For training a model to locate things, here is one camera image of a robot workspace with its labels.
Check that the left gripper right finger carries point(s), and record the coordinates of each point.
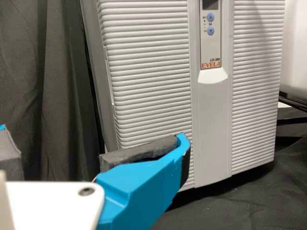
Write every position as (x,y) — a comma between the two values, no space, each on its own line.
(139,187)

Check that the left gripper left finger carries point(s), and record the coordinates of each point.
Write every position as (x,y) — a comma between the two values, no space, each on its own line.
(9,158)

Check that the incubator door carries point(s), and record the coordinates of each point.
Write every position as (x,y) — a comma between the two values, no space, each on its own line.
(153,72)

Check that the white incubator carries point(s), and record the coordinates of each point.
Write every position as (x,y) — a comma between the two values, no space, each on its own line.
(93,48)

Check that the black platform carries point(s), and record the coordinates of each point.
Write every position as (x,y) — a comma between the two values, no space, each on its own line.
(287,111)

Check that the white box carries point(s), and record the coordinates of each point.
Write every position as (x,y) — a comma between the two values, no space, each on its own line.
(296,36)

